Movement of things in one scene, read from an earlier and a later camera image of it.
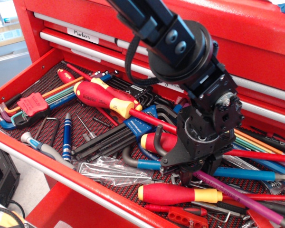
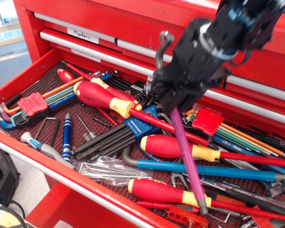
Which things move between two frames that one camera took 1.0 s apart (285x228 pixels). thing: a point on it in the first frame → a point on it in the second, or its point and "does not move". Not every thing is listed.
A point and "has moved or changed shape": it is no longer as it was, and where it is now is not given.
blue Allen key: (245, 173) does not move
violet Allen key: (237, 198) has moved or changed shape
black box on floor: (4, 176) does not move
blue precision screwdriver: (67, 138) does not move
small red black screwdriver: (160, 208) → (194, 209)
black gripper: (200, 145) → (193, 69)
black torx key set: (145, 94) does not move
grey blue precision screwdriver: (45, 149) does not move
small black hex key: (55, 128) does not move
